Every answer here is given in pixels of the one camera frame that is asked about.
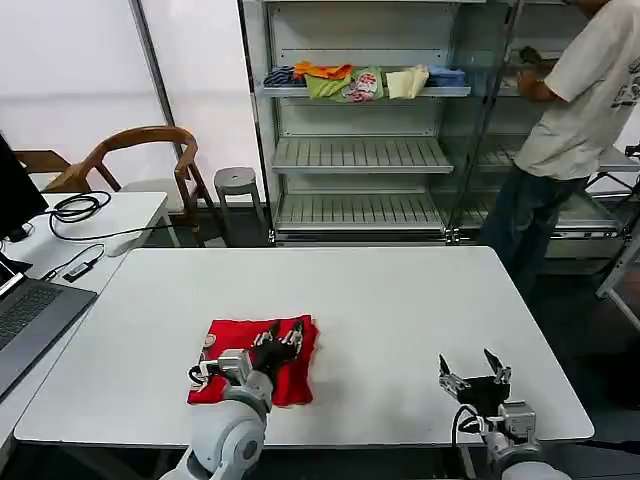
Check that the grey shelf rack with clothes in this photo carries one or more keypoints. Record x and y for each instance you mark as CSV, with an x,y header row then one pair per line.
x,y
360,155

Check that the black stand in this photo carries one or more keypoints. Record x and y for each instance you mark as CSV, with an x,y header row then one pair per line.
x,y
612,177

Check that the person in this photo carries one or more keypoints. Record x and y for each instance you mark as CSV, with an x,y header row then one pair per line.
x,y
580,110

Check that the grey round stool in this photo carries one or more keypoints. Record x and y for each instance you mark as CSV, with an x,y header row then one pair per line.
x,y
235,177

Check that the red shirt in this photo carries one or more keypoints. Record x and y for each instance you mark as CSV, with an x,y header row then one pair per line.
x,y
235,332

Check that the white side desk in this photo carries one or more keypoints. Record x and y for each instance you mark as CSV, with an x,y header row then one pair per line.
x,y
130,210

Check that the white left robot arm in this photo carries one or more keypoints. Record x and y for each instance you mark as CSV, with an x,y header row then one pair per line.
x,y
235,430

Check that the wooden chair with curved back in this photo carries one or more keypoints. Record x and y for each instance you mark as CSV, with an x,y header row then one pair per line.
x,y
145,135

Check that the person's hand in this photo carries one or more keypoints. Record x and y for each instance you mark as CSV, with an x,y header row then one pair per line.
x,y
527,84

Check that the black monitor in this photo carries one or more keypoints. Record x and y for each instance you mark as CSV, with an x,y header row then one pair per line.
x,y
17,195

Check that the grey laptop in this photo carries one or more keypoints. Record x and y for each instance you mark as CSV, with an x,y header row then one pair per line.
x,y
35,312

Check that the glass and metal shelf rack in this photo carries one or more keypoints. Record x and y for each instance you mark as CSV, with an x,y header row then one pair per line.
x,y
585,240

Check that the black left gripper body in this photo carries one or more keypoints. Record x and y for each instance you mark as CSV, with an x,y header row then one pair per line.
x,y
270,355

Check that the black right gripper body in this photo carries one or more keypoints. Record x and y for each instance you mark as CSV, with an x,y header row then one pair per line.
x,y
482,390

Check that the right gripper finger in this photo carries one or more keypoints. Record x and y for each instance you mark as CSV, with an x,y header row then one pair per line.
x,y
448,380
500,370

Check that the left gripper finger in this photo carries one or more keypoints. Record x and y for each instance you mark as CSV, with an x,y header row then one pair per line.
x,y
296,340
267,336

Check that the grey metal frame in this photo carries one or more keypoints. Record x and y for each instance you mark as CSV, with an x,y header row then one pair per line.
x,y
617,285

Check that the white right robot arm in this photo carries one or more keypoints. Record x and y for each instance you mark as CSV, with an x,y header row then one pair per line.
x,y
520,450

